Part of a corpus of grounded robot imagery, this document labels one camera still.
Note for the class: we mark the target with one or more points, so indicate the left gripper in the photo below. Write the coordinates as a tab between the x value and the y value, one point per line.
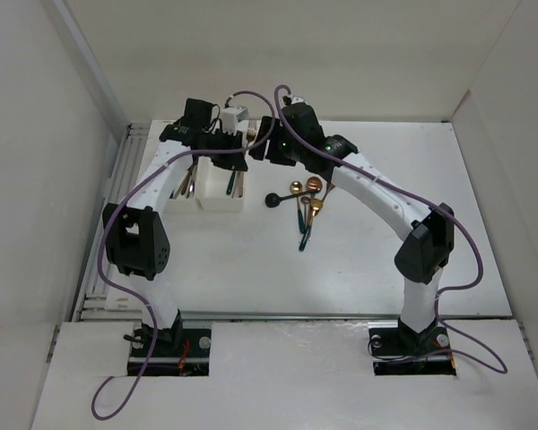
232	159

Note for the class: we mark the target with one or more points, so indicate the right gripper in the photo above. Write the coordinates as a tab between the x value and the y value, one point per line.
274	132

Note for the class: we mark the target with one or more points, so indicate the gold spoon teal handle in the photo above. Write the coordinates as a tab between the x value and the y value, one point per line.
231	183
296	188

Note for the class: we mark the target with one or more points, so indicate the gold fork teal handle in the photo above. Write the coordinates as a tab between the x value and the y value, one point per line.
191	181

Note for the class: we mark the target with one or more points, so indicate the silver fork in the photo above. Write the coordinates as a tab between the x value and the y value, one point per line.
182	189

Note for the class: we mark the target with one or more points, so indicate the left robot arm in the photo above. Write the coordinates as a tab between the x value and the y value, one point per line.
135	247

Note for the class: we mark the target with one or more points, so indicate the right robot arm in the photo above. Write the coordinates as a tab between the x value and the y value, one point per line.
425	229

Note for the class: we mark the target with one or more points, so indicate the black round ladle spoon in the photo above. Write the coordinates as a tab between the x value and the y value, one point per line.
273	200

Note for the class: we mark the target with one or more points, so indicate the right white container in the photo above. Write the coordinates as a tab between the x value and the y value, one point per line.
211	190

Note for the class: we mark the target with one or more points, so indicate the white container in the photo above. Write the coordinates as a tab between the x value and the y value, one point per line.
211	190
182	199

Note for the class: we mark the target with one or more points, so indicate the left white container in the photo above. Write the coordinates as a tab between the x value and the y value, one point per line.
182	199

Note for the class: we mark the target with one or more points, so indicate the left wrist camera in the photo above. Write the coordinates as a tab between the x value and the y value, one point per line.
234	119

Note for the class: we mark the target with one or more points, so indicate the aluminium rail frame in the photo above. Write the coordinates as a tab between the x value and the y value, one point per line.
123	161

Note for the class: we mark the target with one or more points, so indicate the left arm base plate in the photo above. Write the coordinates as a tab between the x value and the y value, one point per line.
191	358

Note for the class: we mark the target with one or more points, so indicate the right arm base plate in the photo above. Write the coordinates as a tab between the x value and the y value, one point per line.
396	355

